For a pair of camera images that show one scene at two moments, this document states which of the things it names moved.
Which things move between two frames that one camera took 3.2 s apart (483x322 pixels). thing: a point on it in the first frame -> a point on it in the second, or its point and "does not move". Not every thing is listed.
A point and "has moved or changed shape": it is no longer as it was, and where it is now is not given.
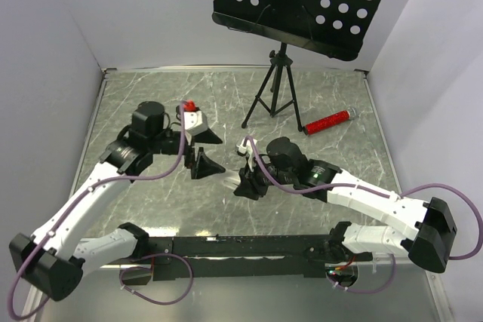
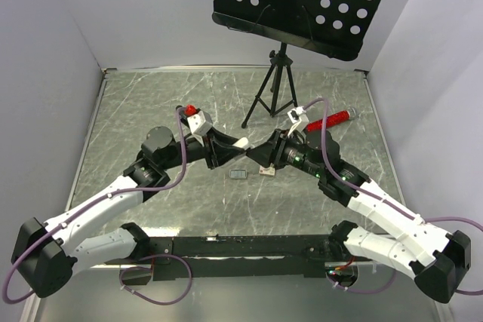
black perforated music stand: (325, 6) does not move
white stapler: (231, 180) has moved or changed shape
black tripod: (278, 59) does not move
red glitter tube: (329, 121) does not move
